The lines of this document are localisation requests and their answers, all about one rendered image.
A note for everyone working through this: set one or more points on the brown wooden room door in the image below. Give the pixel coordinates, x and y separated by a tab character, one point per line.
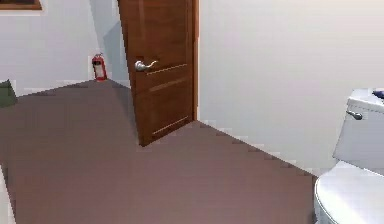
160	40

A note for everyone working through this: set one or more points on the red fire extinguisher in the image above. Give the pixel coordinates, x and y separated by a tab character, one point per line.
99	68

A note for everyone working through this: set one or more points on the white toilet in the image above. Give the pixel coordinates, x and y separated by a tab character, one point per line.
356	173

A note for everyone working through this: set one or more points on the dark green box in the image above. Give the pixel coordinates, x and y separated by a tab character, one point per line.
6	95

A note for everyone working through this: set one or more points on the dark blue small object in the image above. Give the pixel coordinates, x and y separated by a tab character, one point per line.
379	94

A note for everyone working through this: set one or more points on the brown framed wall picture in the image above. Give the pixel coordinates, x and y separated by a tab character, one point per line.
20	4

